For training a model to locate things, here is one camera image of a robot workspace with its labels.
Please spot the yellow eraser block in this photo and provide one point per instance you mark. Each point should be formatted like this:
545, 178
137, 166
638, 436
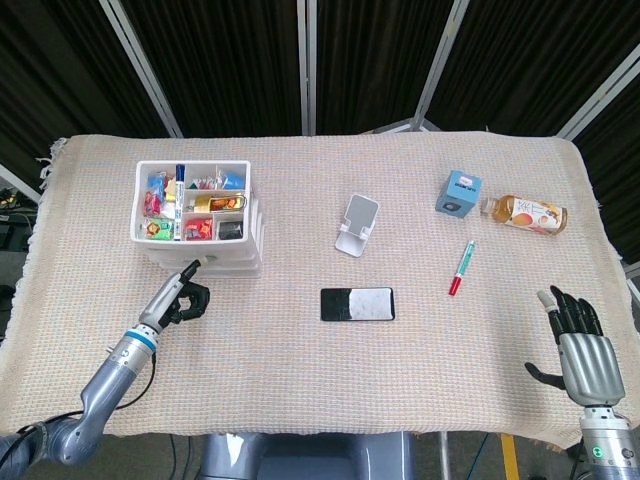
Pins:
170, 193

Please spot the clear wrapped small candies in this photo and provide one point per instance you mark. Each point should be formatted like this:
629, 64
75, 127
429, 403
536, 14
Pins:
205, 183

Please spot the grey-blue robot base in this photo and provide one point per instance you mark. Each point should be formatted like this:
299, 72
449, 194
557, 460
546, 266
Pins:
305, 457

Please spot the orange foil candy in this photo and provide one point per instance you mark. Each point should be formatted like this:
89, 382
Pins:
224, 204

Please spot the white drawer organizer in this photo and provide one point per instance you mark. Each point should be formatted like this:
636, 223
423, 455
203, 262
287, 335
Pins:
192, 236

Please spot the tea bottle with orange label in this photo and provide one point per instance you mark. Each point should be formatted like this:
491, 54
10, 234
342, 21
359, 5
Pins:
530, 215

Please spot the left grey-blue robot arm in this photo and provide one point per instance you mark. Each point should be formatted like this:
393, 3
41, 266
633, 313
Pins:
107, 382

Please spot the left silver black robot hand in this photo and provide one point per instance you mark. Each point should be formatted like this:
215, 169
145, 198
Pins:
160, 302

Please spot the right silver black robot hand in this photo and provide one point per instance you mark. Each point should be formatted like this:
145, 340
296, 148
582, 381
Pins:
590, 367

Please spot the red candy packet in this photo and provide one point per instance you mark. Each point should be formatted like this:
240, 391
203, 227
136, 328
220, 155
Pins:
198, 229

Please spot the black folding screen panel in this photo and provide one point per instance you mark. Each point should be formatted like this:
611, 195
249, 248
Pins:
620, 175
370, 65
525, 60
225, 65
50, 75

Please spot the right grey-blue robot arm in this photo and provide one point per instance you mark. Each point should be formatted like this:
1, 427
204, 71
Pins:
607, 447

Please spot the red candy wrapper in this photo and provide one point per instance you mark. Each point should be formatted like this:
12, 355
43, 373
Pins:
154, 202

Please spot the green candy packet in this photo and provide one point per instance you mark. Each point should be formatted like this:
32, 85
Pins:
157, 230

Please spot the clear plastic organizer box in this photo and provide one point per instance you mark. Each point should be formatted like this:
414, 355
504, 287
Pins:
225, 250

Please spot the blue-capped whiteboard marker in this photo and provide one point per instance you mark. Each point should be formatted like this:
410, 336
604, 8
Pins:
179, 201

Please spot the red green marker pen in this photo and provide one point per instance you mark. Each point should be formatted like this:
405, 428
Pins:
462, 267

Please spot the small blue packet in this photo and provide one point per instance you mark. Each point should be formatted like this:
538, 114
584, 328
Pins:
234, 181

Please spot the metal table leg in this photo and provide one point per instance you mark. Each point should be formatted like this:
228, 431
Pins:
444, 457

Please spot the blue candy wrapper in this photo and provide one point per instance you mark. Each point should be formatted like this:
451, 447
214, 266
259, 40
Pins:
157, 181

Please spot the small black box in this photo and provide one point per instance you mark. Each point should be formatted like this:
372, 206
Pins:
230, 231

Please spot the small blue cardboard box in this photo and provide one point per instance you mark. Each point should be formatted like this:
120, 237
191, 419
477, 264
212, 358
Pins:
457, 197

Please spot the white folding phone stand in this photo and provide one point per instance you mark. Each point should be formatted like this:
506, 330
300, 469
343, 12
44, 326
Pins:
361, 212

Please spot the beige woven tablecloth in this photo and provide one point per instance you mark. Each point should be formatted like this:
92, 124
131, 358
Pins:
320, 370

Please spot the silver metal clip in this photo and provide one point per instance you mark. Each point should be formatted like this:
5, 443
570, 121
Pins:
243, 202

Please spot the black smartphone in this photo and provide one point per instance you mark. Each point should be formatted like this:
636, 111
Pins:
357, 304

